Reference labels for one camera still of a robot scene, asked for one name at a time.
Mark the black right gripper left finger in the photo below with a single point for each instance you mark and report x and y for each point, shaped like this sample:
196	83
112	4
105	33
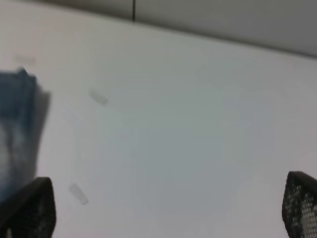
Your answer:
30	212

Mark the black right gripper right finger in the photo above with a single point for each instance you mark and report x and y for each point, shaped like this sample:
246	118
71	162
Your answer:
299	206

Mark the children's blue denim shorts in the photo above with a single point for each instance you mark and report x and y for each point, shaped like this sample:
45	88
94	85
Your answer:
23	110

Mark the clear tape piece on table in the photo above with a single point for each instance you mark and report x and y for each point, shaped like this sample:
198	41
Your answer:
98	97

